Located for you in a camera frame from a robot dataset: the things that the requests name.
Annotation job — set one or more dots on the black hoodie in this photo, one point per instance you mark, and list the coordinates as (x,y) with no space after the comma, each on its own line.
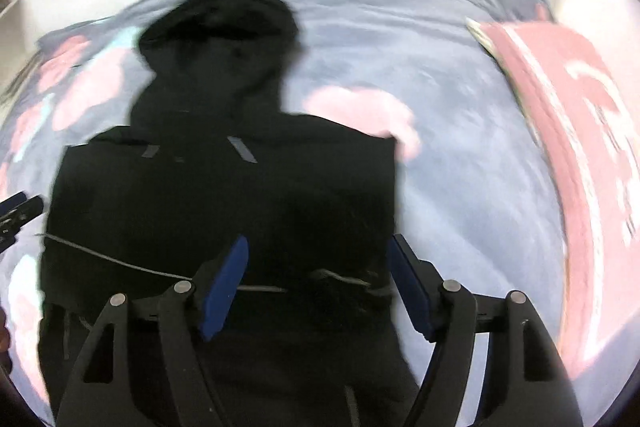
(225,207)

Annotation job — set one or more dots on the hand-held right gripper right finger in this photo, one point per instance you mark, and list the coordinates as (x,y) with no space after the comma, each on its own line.
(412,287)

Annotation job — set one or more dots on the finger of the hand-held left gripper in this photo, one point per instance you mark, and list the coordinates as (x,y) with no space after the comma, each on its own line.
(12,202)
(20,219)

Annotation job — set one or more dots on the grey floral blanket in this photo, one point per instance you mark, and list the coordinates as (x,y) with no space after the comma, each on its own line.
(450,182)

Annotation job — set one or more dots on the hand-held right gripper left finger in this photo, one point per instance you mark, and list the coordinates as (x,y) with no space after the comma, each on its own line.
(225,287)

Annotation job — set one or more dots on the pink elephant pillow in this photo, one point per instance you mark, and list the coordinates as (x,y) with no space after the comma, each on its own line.
(575,147)

